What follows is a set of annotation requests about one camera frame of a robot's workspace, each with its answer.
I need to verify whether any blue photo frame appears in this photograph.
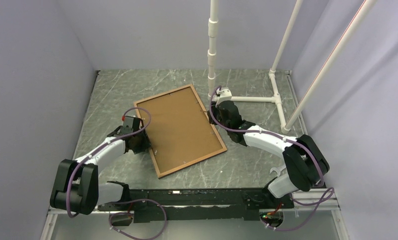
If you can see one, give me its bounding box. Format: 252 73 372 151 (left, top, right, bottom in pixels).
134 84 227 178

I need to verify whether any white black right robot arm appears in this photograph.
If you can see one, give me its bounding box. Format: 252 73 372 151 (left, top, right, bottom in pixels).
207 100 330 208

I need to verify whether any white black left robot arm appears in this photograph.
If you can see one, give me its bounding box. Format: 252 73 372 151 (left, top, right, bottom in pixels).
49 116 151 218

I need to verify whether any white PVC pipe stand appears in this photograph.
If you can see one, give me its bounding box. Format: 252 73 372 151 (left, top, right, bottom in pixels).
207 0 378 135

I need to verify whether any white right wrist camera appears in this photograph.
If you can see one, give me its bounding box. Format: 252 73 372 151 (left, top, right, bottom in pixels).
213 87 232 105

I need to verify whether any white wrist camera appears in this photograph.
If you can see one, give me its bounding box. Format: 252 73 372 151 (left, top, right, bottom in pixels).
213 87 232 105
121 115 136 122

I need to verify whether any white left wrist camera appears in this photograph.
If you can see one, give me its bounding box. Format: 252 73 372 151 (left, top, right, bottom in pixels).
121 115 136 122

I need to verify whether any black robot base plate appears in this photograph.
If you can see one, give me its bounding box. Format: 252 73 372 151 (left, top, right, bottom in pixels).
98 187 294 223

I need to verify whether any aluminium rail frame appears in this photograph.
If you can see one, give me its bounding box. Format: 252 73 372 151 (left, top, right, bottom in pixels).
39 69 350 240

